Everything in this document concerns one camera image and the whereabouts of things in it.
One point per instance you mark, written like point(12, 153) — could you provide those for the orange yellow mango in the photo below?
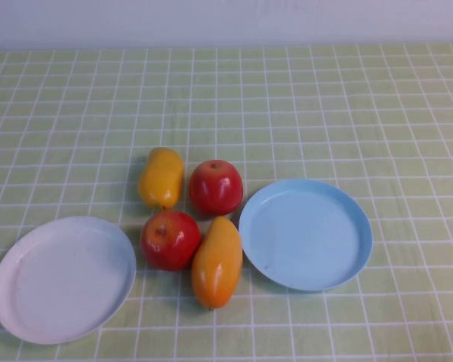
point(215, 264)

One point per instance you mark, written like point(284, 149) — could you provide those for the light blue round plate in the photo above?
point(306, 237)

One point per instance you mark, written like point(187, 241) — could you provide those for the red apple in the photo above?
point(170, 241)
point(216, 188)

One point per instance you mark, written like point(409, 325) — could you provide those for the white round plate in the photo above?
point(60, 286)

